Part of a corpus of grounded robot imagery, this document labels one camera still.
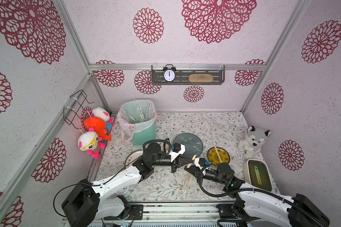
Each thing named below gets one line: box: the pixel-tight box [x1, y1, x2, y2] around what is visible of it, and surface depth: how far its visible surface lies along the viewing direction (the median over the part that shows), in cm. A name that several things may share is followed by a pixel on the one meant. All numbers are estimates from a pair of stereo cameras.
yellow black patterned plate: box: [207, 146, 231, 166], surface depth 97 cm
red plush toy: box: [83, 116, 112, 142], surface depth 91 cm
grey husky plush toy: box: [237, 125, 271, 159], surface depth 85 cm
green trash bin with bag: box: [116, 99, 158, 146], surface depth 91 cm
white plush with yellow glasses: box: [77, 126, 106, 159], surface depth 83 cm
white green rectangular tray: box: [243, 158, 273, 193], surface depth 83 cm
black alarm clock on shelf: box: [162, 63, 177, 83], surface depth 92 cm
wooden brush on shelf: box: [188, 73, 214, 83], surface depth 92 cm
